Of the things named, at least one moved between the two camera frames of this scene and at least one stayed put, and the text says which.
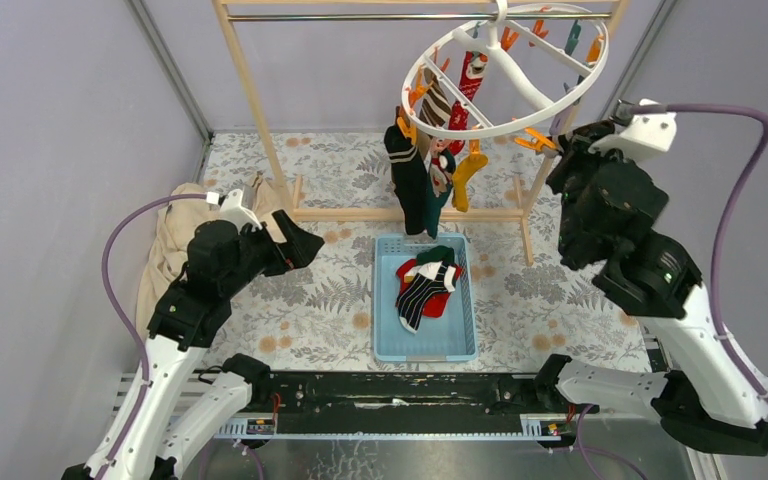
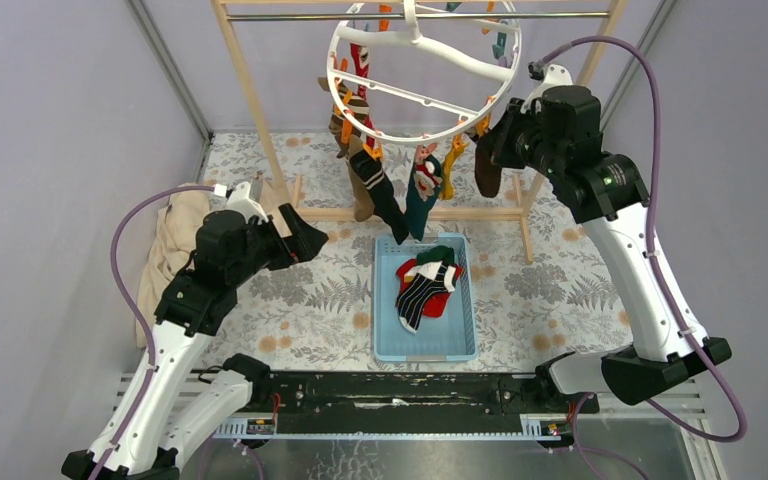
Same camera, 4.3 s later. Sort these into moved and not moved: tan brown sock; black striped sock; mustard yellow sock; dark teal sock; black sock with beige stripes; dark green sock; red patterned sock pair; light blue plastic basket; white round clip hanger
Moved: tan brown sock; dark teal sock; black sock with beige stripes; red patterned sock pair; white round clip hanger; mustard yellow sock
Not moved: black striped sock; light blue plastic basket; dark green sock
